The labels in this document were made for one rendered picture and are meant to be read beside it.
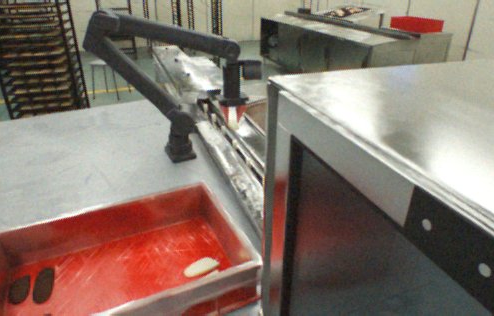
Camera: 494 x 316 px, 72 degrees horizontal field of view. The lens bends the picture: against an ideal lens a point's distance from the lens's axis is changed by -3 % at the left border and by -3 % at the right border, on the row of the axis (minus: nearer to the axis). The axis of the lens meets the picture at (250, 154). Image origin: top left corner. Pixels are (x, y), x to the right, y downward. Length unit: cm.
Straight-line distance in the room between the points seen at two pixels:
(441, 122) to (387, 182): 7
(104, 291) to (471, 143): 70
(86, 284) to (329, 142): 68
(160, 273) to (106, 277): 11
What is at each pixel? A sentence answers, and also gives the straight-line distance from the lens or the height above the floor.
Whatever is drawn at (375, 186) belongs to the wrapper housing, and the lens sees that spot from 19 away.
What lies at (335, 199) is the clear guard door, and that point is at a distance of 23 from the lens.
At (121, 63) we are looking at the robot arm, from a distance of 115.
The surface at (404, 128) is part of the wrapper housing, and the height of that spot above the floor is 130.
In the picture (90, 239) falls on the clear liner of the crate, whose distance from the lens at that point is 89.
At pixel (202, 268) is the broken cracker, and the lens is 77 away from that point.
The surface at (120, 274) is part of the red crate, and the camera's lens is 81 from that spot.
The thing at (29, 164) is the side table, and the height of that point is 82.
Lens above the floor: 138
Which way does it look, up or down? 27 degrees down
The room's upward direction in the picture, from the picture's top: straight up
